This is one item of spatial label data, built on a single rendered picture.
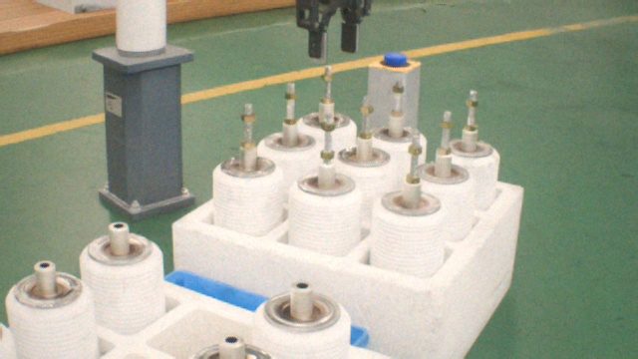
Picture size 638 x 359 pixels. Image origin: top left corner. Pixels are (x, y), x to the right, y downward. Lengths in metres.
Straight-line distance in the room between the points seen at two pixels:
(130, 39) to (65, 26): 1.51
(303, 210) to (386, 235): 0.11
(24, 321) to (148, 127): 0.80
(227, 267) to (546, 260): 0.63
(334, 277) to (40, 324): 0.41
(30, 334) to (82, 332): 0.06
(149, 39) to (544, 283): 0.82
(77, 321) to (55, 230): 0.76
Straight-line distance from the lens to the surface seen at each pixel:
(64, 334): 0.90
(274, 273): 1.16
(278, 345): 0.84
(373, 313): 1.11
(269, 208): 1.20
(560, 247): 1.64
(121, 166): 1.67
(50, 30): 3.09
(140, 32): 1.60
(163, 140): 1.66
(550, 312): 1.42
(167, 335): 0.99
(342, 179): 1.17
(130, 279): 0.96
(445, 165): 1.21
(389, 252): 1.10
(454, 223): 1.21
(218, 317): 1.01
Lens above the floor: 0.69
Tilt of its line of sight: 22 degrees down
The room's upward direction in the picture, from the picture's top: 2 degrees clockwise
